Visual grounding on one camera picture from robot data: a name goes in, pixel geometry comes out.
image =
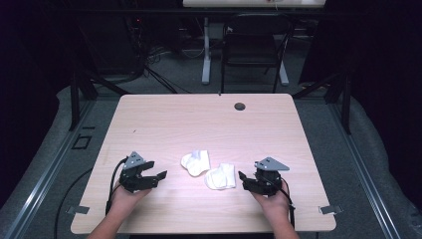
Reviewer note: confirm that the aluminium floor rail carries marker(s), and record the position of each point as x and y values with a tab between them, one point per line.
363	172
49	169

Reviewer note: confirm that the grey metal table bracket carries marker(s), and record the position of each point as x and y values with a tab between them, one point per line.
79	209
330	209

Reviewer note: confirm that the black folding chair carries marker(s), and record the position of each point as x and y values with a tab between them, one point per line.
250	49

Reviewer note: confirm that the person's right hand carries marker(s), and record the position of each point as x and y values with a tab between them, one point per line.
277	204

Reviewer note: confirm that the white desk leg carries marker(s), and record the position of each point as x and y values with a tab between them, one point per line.
206	59
283	74

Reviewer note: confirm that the black metal stand frame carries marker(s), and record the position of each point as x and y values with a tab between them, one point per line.
346	103
75	99

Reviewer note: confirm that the dark curtain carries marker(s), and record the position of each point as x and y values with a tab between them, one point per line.
384	66
30	83

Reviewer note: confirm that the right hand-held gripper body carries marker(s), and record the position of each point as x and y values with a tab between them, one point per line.
268	181

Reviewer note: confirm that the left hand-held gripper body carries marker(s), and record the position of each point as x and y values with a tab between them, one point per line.
134	179

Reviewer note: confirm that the white desk top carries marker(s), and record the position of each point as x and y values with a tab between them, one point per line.
232	3

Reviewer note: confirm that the person's left hand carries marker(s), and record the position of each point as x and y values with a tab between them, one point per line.
124	200

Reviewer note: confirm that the white ankle sock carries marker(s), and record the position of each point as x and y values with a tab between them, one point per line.
220	177
196	162

